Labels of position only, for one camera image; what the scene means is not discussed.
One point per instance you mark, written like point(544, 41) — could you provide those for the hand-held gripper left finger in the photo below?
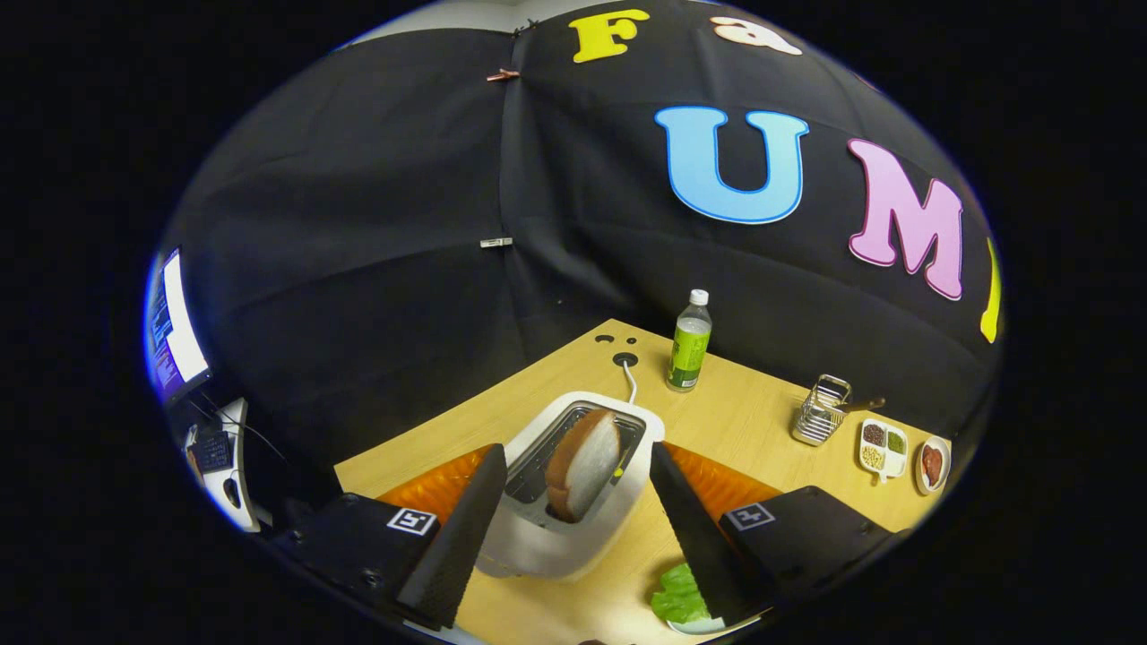
point(457, 546)

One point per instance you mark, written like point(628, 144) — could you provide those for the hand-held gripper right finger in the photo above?
point(694, 546)

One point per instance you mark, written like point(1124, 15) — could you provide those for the green lettuce leaf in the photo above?
point(681, 596)

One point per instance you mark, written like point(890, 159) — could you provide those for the plain bread slice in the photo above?
point(582, 466)

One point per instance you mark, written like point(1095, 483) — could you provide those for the pale green round plate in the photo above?
point(699, 626)

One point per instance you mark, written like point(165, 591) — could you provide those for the white toaster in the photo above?
point(538, 548)

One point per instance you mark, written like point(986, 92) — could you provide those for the green label drink bottle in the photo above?
point(688, 354)

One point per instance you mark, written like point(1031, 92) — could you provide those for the white divided bean dish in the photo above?
point(893, 463)

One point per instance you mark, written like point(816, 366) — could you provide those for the white side desk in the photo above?
point(242, 515)

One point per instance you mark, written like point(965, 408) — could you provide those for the red-brown meat piece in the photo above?
point(932, 466)

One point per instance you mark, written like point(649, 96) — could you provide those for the black keyboard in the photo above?
point(213, 451)

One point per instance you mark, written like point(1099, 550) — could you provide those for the white oval plate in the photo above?
point(946, 461)

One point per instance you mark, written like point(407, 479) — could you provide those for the white cloth clip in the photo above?
point(495, 242)

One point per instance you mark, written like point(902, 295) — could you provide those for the black backdrop cloth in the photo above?
point(403, 224)

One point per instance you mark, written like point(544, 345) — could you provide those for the computer monitor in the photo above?
point(179, 331)

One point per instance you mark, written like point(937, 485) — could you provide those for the pink cloth clip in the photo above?
point(503, 75)

